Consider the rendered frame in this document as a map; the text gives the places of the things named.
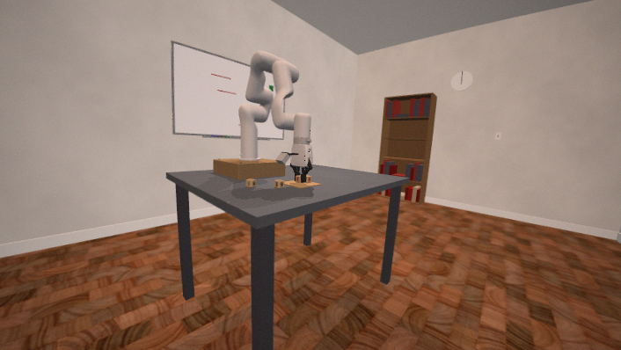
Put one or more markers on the orange flat mat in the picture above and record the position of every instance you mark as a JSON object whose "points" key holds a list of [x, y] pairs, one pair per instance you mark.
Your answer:
{"points": [[300, 185]]}

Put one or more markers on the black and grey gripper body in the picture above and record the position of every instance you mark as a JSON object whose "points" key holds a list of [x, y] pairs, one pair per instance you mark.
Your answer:
{"points": [[304, 155]]}

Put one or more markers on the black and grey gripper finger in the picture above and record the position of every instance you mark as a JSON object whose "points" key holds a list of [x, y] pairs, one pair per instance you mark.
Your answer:
{"points": [[305, 171], [296, 170]]}

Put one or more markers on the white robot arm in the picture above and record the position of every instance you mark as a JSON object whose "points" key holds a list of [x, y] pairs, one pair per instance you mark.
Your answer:
{"points": [[283, 74]]}

